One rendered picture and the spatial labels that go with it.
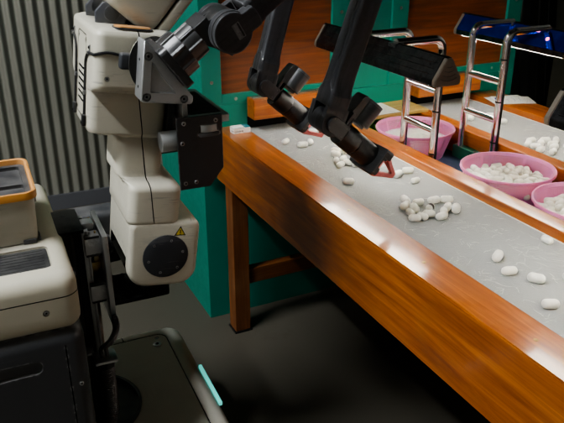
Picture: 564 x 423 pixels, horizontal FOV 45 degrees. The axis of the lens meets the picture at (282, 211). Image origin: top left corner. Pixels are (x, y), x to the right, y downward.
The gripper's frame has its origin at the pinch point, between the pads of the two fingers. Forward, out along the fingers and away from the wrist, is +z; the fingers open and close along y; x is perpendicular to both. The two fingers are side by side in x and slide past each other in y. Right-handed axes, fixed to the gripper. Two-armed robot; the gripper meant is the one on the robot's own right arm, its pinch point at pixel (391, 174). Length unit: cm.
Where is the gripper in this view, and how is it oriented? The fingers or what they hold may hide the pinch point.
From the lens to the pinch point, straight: 165.2
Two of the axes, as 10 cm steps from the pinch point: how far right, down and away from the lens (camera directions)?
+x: -5.8, 8.1, 0.5
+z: 6.8, 4.6, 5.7
